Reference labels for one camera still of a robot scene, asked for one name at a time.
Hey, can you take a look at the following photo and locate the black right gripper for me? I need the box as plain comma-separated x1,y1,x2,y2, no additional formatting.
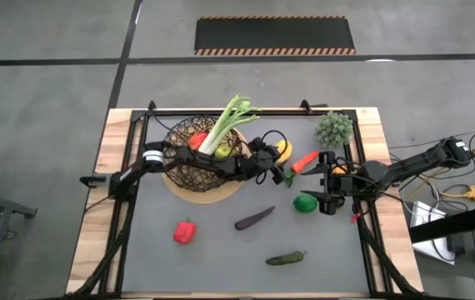
299,150,358,216

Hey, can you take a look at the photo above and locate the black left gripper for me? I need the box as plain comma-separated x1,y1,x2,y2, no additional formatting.
239,137,287,186

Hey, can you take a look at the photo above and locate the yellow toy fruit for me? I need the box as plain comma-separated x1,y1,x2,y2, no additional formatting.
276,139,293,166

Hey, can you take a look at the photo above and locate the green lime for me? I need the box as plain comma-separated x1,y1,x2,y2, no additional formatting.
292,193,319,214

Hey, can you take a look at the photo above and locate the orange carrot with green leaves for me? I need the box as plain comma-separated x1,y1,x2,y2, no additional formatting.
283,150,320,188

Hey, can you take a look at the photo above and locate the green apple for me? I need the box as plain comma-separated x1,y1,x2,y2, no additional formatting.
213,143,234,161

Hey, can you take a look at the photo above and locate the purple eggplant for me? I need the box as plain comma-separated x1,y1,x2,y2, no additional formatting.
234,205,277,231

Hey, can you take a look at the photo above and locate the long green pepper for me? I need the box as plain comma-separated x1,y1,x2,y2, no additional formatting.
265,250,308,267

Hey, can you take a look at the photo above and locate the red bell pepper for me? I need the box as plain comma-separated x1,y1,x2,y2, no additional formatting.
172,219,198,246

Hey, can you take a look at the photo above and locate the green potted plant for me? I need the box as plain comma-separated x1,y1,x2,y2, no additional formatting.
314,111,354,148

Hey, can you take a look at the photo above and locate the round yellow woven placemat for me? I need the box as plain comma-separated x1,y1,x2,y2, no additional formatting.
160,124,252,205

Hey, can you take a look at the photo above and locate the red apple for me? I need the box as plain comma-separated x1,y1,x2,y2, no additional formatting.
187,131,209,151

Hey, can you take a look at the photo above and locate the white paper sheet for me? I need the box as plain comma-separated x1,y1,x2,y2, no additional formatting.
410,201,458,266

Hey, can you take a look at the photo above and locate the black hazard-striped floor mat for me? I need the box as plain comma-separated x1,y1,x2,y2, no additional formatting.
193,15,357,57

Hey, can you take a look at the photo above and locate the yellow power plug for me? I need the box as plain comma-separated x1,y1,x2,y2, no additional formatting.
441,185,475,203

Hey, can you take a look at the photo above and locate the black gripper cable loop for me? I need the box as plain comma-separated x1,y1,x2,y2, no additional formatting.
261,129,289,162

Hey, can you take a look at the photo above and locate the black aluminium table frame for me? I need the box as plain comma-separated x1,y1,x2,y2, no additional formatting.
70,99,424,299

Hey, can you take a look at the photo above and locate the dark woven wire basket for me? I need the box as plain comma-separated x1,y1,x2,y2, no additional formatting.
162,115,249,193

